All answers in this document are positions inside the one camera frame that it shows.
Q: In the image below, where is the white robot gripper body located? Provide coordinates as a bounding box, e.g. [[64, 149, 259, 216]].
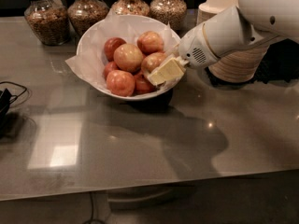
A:
[[178, 23, 219, 69]]

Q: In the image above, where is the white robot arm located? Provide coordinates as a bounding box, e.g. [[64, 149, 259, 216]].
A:
[[146, 0, 299, 86]]

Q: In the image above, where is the yellow-red apple back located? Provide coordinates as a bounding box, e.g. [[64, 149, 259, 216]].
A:
[[137, 31, 164, 54]]

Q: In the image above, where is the red apple front middle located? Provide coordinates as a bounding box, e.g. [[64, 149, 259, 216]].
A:
[[134, 72, 155, 94]]

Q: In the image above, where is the large yellow-red top apple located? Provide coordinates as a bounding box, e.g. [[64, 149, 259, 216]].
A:
[[113, 43, 144, 73]]

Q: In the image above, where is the paper bowl stack front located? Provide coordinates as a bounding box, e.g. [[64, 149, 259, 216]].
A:
[[208, 46, 269, 83]]

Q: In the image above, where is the paper bowl stack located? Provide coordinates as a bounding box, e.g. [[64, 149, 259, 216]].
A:
[[208, 46, 269, 83], [197, 0, 238, 24]]

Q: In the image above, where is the paper bowl stack back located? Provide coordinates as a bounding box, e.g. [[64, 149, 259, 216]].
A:
[[197, 0, 238, 24]]

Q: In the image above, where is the red-orange apple front left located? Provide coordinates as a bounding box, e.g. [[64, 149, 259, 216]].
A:
[[107, 70, 135, 97]]

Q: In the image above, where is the small red apple left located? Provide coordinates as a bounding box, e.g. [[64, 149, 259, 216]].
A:
[[103, 61, 119, 78]]

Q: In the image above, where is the dark red apple back left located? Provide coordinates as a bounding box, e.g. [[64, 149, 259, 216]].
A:
[[104, 37, 126, 61]]

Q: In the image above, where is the white ceramic bowl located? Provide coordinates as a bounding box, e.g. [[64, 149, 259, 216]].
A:
[[76, 14, 185, 102]]

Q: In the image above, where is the glass cereal jar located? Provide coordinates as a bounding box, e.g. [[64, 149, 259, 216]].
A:
[[67, 0, 109, 36], [149, 0, 187, 31], [111, 0, 150, 16], [24, 0, 70, 46]]

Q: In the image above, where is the black mat under stacks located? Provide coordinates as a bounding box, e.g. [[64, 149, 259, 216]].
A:
[[205, 39, 299, 87]]

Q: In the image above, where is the glass cereal jar far left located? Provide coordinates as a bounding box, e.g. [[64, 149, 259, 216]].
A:
[[24, 0, 70, 46]]

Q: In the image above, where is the black device with cable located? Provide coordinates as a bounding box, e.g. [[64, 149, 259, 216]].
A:
[[0, 81, 28, 132]]

